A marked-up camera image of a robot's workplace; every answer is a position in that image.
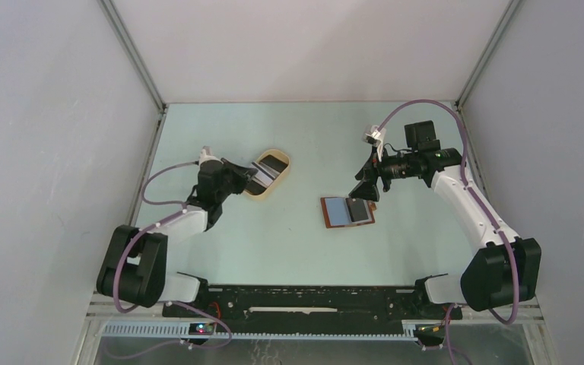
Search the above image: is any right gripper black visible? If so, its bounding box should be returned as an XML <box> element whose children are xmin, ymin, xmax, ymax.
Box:
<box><xmin>350</xmin><ymin>144</ymin><xmax>418</xmax><ymax>202</ymax></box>

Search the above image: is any brown leather card holder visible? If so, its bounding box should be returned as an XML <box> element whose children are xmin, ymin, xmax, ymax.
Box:
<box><xmin>320</xmin><ymin>197</ymin><xmax>376</xmax><ymax>229</ymax></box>

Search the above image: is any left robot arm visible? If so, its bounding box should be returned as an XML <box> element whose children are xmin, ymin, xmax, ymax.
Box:
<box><xmin>96</xmin><ymin>158</ymin><xmax>258</xmax><ymax>313</ymax></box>

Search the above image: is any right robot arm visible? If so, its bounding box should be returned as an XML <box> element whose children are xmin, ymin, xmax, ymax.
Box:
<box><xmin>349</xmin><ymin>121</ymin><xmax>541</xmax><ymax>318</ymax></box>

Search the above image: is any beige oval tray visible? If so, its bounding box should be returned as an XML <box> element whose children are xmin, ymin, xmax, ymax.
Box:
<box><xmin>243</xmin><ymin>149</ymin><xmax>291</xmax><ymax>201</ymax></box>

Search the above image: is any small circuit board led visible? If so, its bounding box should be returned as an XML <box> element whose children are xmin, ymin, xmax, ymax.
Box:
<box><xmin>189</xmin><ymin>322</ymin><xmax>215</xmax><ymax>335</ymax></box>

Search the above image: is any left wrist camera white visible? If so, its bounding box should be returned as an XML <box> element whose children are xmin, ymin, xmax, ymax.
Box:
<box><xmin>198</xmin><ymin>146</ymin><xmax>224</xmax><ymax>171</ymax></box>

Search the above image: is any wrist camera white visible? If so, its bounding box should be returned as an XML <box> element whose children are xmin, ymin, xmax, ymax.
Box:
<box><xmin>362</xmin><ymin>125</ymin><xmax>386</xmax><ymax>161</ymax></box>
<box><xmin>198</xmin><ymin>146</ymin><xmax>224</xmax><ymax>171</ymax></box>

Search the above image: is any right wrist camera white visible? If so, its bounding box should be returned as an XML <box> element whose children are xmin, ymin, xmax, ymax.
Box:
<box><xmin>362</xmin><ymin>125</ymin><xmax>386</xmax><ymax>161</ymax></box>

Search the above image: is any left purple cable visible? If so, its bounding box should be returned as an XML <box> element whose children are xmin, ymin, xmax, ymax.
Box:
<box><xmin>103</xmin><ymin>160</ymin><xmax>233</xmax><ymax>361</ymax></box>

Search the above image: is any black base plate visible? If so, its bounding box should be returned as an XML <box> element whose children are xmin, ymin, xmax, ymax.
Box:
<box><xmin>162</xmin><ymin>285</ymin><xmax>463</xmax><ymax>336</ymax></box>

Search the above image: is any aluminium frame rail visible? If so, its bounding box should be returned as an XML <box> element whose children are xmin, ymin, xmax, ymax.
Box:
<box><xmin>85</xmin><ymin>287</ymin><xmax>545</xmax><ymax>342</ymax></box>

